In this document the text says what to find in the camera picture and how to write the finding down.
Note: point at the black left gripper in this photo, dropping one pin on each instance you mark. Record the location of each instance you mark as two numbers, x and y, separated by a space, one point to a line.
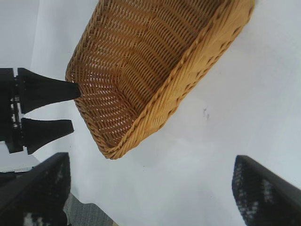
7 106

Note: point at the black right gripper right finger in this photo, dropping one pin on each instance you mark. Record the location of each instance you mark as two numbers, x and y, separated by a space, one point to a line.
265 197

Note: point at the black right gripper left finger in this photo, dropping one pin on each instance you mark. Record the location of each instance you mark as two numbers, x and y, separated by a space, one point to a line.
35 197

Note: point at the brown wicker basket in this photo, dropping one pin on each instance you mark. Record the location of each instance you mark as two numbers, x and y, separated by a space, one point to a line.
141 70

